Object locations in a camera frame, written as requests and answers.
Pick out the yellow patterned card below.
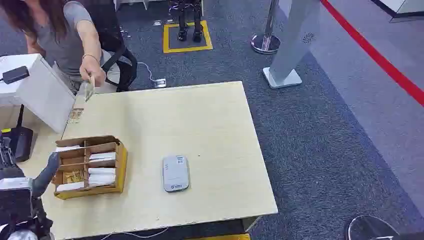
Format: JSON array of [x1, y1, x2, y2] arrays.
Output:
[[62, 170, 85, 185]]

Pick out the black robot legs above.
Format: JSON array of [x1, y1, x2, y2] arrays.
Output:
[[168, 0, 204, 43]]

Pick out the person's left hand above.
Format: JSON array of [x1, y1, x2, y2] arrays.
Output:
[[79, 58, 107, 88]]

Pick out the white card stack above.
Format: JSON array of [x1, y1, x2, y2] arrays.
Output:
[[88, 151, 117, 163], [54, 145, 82, 153], [87, 167, 117, 187], [55, 181, 85, 193]]

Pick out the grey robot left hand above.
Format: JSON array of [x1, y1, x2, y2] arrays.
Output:
[[31, 152, 62, 200]]

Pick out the pale desk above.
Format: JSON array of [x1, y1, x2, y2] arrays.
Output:
[[16, 81, 279, 240]]

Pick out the white platform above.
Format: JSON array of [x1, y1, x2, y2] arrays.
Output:
[[370, 0, 424, 23]]

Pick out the white floor cable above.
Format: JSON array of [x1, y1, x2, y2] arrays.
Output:
[[137, 61, 157, 83]]

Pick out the chrome stanchion post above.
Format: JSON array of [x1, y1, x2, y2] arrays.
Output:
[[250, 0, 282, 55]]

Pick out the grey card reader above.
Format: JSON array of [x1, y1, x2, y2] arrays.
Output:
[[161, 154, 191, 193]]

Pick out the black router with antenna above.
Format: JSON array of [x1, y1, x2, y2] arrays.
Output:
[[8, 104, 34, 163]]

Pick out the printed card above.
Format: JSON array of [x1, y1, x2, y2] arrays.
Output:
[[83, 75, 97, 103], [67, 107, 85, 125]]

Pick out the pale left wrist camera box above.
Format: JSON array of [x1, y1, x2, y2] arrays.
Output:
[[0, 177, 33, 192]]

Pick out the chrome stanchion base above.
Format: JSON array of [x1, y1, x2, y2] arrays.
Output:
[[344, 214, 402, 240]]

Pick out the white box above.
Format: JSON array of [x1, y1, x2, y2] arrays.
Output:
[[0, 53, 77, 134]]

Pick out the white stand column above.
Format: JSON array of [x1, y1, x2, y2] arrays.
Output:
[[262, 0, 322, 90]]

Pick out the black office chair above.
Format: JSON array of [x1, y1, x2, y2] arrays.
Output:
[[76, 0, 139, 93]]

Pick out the black power adapter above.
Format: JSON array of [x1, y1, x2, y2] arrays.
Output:
[[1, 65, 31, 85]]

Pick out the wooden card box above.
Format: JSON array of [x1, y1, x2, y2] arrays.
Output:
[[52, 135, 128, 201]]

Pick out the person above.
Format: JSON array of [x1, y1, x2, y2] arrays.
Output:
[[0, 0, 137, 95]]

